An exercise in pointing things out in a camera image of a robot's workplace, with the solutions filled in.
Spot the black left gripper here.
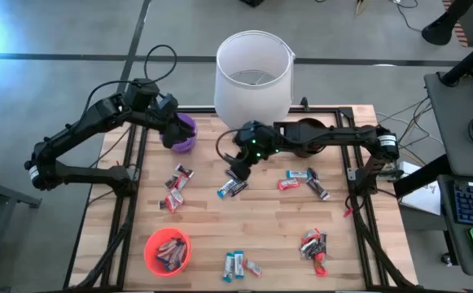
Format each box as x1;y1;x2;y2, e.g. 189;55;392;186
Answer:
159;109;196;149

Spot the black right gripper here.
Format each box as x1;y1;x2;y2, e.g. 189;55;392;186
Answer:
223;120;280;183

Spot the purple face plastic bucket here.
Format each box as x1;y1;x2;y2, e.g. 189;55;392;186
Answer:
158;112;199;154

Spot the silver table lamp white shade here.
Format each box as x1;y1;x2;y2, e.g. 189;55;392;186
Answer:
213;29;296;130

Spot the orange pumpkin face bucket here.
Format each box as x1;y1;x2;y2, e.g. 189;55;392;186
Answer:
143;227;193;278

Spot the grey side table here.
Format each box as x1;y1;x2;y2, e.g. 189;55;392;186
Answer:
0;162;44;293

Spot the white paper sheet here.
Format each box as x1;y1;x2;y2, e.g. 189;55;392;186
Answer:
398;161;443;216

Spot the dark grey desk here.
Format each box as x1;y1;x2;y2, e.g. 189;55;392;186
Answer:
436;174;473;278

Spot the black stand pole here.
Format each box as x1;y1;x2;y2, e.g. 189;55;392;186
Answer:
439;31;473;87
420;0;473;46

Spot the orange striped floor mat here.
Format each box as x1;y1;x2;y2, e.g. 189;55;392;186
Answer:
441;0;470;48

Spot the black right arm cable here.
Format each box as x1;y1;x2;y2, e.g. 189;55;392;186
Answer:
215;128;246;164

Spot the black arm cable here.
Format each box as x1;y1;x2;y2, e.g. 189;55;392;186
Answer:
83;43;178;123
215;128;246;164

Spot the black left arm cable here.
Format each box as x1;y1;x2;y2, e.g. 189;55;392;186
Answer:
83;43;178;123

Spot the floor cable bundle yellow plug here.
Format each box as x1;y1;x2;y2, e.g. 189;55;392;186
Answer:
353;0;424;34

